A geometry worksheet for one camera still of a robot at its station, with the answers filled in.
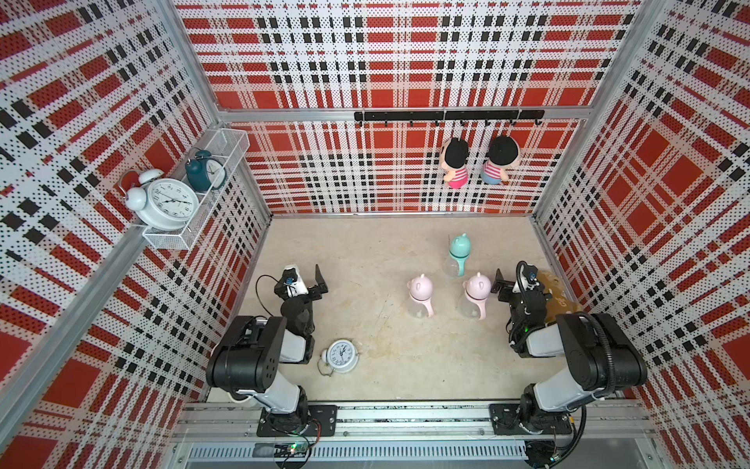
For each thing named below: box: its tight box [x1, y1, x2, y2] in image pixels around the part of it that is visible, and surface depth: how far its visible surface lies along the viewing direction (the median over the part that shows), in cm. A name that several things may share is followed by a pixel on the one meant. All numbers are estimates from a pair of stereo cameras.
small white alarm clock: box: [317, 338, 361, 377], surface depth 83 cm
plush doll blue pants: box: [480, 135, 520, 186], surface depth 97 cm
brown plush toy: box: [536, 269, 583, 324], surface depth 90 cm
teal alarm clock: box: [185, 149, 228, 192], surface depth 73 cm
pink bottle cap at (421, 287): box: [407, 273, 434, 301], surface depth 83 cm
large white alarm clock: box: [119, 168, 201, 234], surface depth 63 cm
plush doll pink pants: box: [439, 136, 470, 190], surface depth 98 cm
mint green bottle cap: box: [449, 232, 472, 258], surface depth 92 cm
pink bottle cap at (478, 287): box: [462, 271, 492, 301], surface depth 82 cm
